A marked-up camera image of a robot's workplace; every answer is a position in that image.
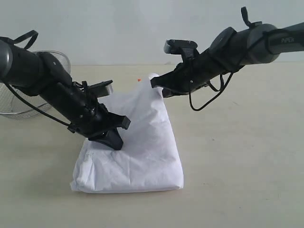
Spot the white t-shirt red lettering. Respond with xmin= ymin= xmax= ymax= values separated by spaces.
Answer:
xmin=70 ymin=73 xmax=184 ymax=193

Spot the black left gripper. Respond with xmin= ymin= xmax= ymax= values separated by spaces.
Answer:
xmin=68 ymin=104 xmax=131 ymax=150

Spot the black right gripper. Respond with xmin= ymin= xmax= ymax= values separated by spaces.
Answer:
xmin=150 ymin=53 xmax=228 ymax=98

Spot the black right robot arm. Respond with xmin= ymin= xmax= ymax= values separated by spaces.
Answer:
xmin=151 ymin=23 xmax=304 ymax=97

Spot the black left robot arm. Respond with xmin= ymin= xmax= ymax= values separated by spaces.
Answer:
xmin=0 ymin=37 xmax=131 ymax=150

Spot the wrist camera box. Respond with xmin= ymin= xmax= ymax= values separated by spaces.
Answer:
xmin=163 ymin=39 xmax=199 ymax=62
xmin=73 ymin=80 xmax=113 ymax=98

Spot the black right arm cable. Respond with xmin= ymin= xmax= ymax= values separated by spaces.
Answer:
xmin=189 ymin=6 xmax=274 ymax=112

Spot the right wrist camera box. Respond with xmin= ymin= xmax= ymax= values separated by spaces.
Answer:
xmin=163 ymin=39 xmax=199 ymax=62

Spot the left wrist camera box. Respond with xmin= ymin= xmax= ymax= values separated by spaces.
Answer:
xmin=73 ymin=80 xmax=113 ymax=98

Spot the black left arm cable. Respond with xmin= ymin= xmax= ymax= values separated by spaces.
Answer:
xmin=0 ymin=30 xmax=95 ymax=126

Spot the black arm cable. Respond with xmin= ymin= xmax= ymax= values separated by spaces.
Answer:
xmin=189 ymin=6 xmax=274 ymax=112
xmin=0 ymin=30 xmax=95 ymax=126

